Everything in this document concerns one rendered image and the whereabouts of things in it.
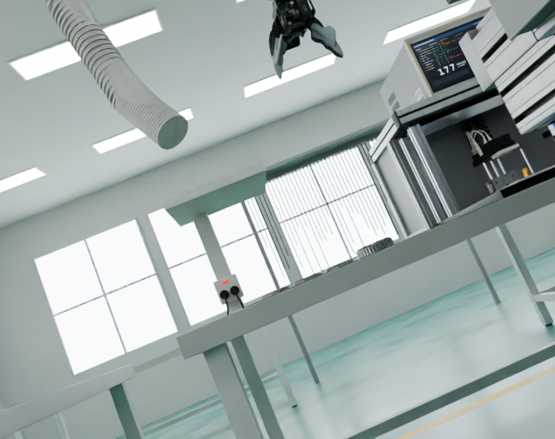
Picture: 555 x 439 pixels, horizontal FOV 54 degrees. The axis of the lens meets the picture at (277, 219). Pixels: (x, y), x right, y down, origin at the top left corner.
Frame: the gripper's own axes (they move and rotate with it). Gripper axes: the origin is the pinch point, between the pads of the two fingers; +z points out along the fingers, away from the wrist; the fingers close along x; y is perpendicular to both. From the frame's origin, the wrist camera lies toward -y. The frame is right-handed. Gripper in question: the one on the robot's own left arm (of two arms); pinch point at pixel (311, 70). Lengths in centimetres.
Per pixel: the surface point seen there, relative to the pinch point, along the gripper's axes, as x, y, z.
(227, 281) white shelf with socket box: -29, -98, 27
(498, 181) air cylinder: 52, -41, 34
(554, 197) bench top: 39, -4, 44
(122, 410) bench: -81, -106, 54
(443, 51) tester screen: 55, -42, -9
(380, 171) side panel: 36, -81, 12
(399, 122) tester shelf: 32, -41, 7
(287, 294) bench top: -22.2, -8.4, 41.4
